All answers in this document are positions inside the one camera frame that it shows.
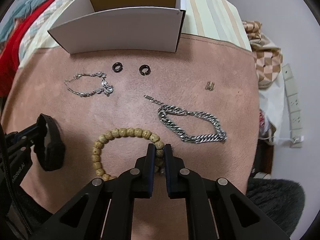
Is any black hoop earring left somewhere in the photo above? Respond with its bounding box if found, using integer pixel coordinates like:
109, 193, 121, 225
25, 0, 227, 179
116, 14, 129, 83
112, 62, 123, 73

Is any pink striped blanket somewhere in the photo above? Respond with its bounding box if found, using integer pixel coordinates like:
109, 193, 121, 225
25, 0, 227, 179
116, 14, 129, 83
1, 0, 261, 240

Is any black hoop earring right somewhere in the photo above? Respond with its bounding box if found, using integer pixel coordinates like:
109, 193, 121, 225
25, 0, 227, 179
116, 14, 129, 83
139, 64, 151, 76

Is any white power strip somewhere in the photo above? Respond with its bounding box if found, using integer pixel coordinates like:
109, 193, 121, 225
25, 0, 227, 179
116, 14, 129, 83
282, 64, 304, 148

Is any red bed sheet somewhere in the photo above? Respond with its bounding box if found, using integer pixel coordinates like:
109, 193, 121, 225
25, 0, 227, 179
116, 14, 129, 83
0, 0, 55, 98

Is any teal blue blanket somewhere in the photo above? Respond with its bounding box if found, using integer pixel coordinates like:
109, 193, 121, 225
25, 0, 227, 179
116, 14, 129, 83
1, 0, 47, 43

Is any small silver earring pair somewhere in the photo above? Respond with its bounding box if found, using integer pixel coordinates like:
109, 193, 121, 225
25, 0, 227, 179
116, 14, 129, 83
205, 81, 215, 91

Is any checkered pastel quilt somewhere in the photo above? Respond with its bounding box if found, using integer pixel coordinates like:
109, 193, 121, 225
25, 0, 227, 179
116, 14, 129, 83
18, 0, 73, 63

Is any thin silver crystal bracelet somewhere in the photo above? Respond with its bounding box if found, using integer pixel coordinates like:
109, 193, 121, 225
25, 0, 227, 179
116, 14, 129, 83
64, 71, 115, 98

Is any black fuzzy cushion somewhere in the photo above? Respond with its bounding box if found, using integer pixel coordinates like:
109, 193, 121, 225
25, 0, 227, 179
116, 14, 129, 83
246, 178, 305, 236

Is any black hoop earring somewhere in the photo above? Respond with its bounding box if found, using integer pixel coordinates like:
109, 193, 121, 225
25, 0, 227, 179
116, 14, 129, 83
112, 62, 123, 73
139, 64, 151, 76

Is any wooden bead bracelet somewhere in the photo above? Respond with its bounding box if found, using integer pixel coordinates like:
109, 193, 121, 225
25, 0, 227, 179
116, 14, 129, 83
90, 127, 166, 181

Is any thick silver chain bracelet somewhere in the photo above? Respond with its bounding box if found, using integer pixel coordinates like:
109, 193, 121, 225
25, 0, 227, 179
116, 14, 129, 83
144, 94, 228, 145

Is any brown checkered cloth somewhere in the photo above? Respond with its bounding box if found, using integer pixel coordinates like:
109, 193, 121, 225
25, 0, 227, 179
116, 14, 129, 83
242, 21, 283, 89

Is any white cardboard box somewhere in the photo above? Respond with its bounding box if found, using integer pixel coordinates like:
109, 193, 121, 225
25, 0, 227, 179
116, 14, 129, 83
48, 0, 186, 54

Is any white plastic bag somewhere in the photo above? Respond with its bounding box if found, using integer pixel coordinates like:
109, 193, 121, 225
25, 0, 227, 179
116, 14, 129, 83
259, 76, 285, 145

